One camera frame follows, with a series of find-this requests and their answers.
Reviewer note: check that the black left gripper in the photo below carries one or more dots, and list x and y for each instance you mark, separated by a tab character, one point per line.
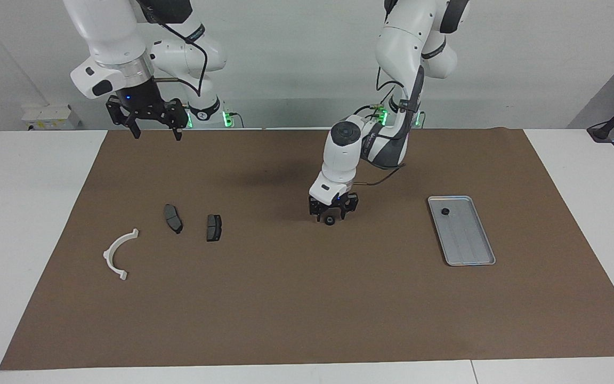
333	205

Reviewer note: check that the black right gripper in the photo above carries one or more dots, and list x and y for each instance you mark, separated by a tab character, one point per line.
150	109

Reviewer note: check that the black bearing gear white centre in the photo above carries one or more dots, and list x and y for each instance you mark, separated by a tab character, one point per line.
330	220

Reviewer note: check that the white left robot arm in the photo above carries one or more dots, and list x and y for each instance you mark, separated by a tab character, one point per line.
341	154

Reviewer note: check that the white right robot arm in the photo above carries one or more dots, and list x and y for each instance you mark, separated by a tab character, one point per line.
110	37

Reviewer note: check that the silver metal tray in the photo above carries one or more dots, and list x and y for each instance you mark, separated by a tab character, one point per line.
467	240

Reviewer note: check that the curved dark brake pad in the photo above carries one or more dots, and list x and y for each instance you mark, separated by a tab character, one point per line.
174	218

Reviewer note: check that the brown table mat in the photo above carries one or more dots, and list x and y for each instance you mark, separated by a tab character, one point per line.
285	298

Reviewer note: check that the white box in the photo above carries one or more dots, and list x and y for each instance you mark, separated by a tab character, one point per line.
51	117

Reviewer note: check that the rectangular dark brake pad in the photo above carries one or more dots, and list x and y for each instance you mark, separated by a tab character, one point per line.
213	228

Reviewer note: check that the white semicircular plastic clamp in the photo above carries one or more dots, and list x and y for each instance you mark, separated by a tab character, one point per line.
107	255

